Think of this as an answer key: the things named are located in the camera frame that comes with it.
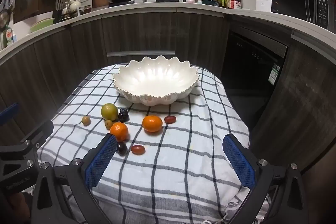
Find white checked cloth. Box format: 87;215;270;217
22;64;251;224

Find white scalloped bowl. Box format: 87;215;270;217
112;55;200;106

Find white canister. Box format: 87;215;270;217
256;0;272;12

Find plastic bottle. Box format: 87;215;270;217
6;28;15;46

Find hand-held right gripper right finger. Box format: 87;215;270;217
222;133;309;224

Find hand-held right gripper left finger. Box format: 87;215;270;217
31;133;118;224

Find dark purple plum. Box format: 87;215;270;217
116;142;128;156
118;108;130;123

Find dark wood kitchen cabinets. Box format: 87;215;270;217
0;10;336;169

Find orange mandarin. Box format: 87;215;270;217
142;115;163;133
110;122;129;142

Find white kitchen countertop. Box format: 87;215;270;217
0;1;336;62

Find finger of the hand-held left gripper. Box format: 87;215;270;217
18;120;54;151
0;103;19;125

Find green apple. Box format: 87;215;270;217
101;103;119;121

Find black built-in dishwasher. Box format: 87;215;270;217
220;27;288;130

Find black dish rack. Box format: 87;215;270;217
52;0;71;22

